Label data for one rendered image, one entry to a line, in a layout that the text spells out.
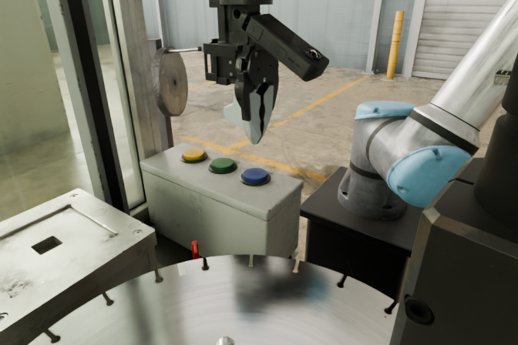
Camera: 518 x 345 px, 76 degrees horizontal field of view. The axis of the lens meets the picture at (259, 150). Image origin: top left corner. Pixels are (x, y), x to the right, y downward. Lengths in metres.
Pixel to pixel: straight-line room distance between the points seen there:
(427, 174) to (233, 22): 0.36
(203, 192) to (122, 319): 0.28
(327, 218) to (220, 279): 0.45
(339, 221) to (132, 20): 0.54
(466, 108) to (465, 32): 5.39
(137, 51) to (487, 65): 0.54
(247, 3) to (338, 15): 6.08
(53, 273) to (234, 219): 0.24
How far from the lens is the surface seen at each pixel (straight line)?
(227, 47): 0.46
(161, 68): 1.55
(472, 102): 0.58
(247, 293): 0.29
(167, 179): 0.59
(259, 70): 0.46
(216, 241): 0.57
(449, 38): 5.99
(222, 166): 0.56
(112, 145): 0.58
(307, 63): 0.42
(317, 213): 0.73
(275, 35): 0.44
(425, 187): 0.57
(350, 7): 6.43
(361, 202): 0.73
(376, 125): 0.66
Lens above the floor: 1.17
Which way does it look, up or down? 25 degrees down
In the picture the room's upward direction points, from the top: straight up
